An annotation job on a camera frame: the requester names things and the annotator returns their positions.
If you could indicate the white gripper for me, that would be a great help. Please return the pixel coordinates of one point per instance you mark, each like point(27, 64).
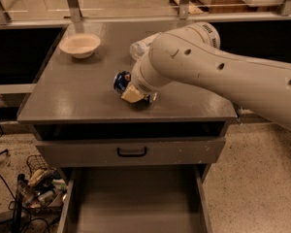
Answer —
point(140, 82)

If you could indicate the blue pepsi can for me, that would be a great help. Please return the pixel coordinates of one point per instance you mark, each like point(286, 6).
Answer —
point(121, 80)

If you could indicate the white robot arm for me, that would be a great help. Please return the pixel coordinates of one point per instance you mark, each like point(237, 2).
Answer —
point(191, 55)

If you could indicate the grey drawer cabinet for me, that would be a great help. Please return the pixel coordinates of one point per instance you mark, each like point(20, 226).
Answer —
point(74, 100)

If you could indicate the grey top drawer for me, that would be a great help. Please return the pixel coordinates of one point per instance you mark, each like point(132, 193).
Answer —
point(64, 154)

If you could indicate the open grey middle drawer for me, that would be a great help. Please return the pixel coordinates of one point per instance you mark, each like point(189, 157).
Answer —
point(135, 199)

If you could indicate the clear plastic water bottle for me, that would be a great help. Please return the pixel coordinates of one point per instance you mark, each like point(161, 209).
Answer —
point(138, 49)

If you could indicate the beige paper bowl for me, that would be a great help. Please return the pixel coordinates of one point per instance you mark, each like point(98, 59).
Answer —
point(80, 45)

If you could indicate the wooden pallet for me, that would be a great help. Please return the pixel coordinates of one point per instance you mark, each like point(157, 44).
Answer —
point(192, 7)

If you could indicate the black drawer handle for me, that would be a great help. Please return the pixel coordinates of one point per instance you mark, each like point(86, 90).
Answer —
point(132, 153)

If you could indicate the black wire basket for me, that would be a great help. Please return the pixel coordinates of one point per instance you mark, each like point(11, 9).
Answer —
point(44, 191)

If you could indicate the metal railing frame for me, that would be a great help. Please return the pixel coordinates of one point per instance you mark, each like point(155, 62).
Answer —
point(43, 12)

